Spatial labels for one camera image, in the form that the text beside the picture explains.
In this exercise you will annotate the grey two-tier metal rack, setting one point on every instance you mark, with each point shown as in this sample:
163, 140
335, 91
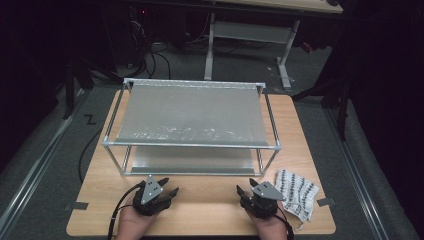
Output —
193, 110

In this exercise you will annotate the grey tape piece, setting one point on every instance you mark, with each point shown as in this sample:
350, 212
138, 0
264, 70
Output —
76, 205
326, 201

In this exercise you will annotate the black metal stand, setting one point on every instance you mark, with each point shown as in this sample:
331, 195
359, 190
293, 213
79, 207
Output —
341, 116
69, 93

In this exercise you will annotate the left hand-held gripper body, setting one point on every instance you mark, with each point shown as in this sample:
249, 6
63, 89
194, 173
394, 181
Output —
150, 191

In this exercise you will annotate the small red object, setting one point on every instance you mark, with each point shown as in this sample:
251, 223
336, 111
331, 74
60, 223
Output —
306, 47

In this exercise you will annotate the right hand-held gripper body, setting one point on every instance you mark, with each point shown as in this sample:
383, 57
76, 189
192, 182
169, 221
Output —
266, 193

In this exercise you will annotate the desk with white legs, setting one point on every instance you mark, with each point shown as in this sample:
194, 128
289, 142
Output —
253, 32

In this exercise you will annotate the metal floor rail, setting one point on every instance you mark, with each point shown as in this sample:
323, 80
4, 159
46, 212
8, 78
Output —
358, 180
33, 176

